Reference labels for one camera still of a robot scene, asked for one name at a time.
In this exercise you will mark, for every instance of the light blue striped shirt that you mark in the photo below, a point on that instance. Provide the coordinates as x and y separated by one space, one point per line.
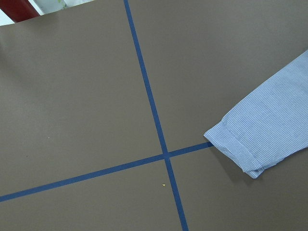
269 124

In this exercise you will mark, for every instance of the red cylinder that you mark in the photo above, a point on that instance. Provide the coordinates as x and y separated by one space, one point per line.
18 10

